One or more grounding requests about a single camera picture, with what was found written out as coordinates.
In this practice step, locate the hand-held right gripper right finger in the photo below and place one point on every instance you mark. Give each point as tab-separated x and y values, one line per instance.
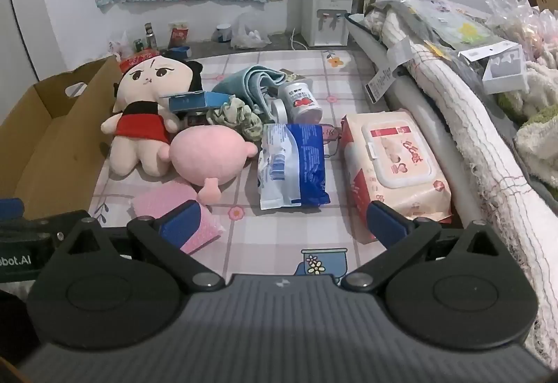
388	224

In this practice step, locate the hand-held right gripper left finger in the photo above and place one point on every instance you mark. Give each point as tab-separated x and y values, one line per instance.
178	221

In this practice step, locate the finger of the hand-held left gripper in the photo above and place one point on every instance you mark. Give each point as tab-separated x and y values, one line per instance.
11	207

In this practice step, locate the pink sponge packet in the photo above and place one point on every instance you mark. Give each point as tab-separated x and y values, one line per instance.
159	195

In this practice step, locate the pink plush toy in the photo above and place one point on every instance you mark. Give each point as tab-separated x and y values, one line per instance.
205	152

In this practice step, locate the brown cardboard box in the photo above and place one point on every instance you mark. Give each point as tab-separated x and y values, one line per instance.
52	139

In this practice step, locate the plush doll red dress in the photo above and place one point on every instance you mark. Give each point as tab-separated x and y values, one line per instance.
139	125

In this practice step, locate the wet wipes pack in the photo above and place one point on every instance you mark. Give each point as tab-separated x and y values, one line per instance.
392	165

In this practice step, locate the plaid bed sheet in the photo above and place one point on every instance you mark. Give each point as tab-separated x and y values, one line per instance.
270	234

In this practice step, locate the blue white pouch pack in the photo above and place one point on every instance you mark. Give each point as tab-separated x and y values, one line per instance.
301	165

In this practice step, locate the small blue carton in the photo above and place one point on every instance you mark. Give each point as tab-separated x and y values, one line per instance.
192	101

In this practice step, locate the green scrunchie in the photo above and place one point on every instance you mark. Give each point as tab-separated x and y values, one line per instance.
235	112

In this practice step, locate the white tape roll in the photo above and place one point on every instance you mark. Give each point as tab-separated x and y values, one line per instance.
278	110

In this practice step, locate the white bottle red label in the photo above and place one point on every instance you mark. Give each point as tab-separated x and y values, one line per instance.
301	101

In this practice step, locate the blue folded towel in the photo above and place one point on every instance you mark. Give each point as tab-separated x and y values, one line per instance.
248	80

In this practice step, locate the red snack bag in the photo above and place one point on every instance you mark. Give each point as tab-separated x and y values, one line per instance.
135	59

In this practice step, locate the blue bowl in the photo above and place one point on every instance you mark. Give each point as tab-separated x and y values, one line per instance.
181	52

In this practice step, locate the white green fluffy towel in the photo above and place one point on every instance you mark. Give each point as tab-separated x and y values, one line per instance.
540	139

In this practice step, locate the small green bottle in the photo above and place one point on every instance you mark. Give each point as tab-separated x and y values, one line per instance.
139	45

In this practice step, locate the dark glass bottle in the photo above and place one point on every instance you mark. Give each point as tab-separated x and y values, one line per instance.
150	36

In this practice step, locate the red instant noodle cup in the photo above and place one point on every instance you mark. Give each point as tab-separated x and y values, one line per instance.
178	34

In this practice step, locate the small white box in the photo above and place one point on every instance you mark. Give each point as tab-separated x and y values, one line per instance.
505	73

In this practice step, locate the white plastic bag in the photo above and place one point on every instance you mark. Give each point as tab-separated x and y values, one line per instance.
248	36

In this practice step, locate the printed plastic package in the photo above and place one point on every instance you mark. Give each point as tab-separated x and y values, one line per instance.
457	25

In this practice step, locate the white water dispenser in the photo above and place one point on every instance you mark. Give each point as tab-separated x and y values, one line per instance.
314	16

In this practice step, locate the clear plastic bags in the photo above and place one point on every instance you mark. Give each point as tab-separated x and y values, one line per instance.
523	25

